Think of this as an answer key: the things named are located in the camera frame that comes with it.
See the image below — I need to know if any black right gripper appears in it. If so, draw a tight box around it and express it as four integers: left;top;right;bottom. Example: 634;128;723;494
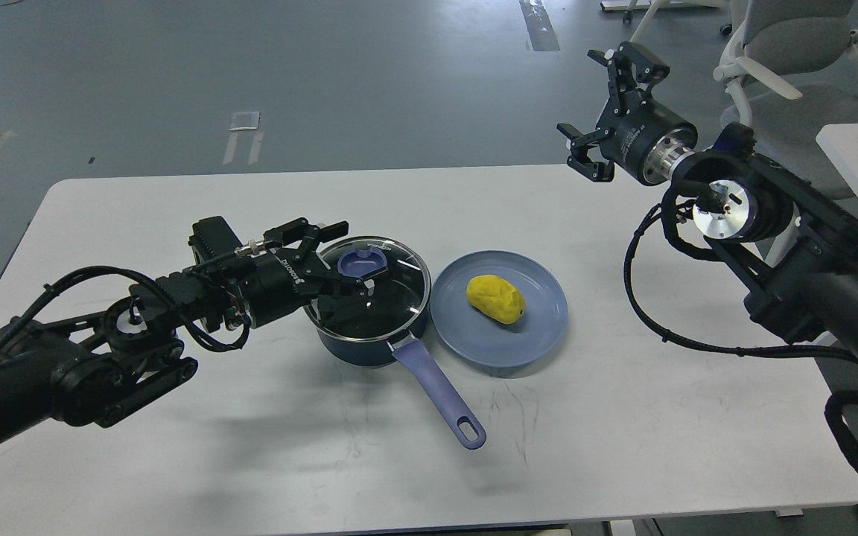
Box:
557;41;698;186

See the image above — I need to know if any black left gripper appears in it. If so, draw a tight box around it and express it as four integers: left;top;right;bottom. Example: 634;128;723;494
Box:
239;218;390;328

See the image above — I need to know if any glass pot lid purple knob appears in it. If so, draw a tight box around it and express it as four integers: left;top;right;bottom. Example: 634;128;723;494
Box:
302;236;433;343

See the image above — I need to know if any yellow potato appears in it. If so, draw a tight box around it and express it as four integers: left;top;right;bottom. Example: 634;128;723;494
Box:
465;274;527;325

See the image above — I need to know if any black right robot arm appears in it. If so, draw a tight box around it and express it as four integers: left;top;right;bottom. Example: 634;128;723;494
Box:
557;42;858;473

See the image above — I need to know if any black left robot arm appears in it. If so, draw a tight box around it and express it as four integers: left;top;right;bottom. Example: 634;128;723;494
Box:
0;217;386;444

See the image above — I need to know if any white chair base with casters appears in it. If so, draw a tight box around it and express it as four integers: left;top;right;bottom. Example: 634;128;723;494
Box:
600;1;728;42

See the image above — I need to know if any blue plate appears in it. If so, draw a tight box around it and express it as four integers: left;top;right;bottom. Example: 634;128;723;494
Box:
430;250;568;369

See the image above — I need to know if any white grey office chair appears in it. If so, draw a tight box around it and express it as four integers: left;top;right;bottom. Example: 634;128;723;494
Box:
713;1;858;200

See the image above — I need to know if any dark blue saucepan purple handle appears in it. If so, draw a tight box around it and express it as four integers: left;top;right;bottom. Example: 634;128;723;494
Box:
314;279;486;449

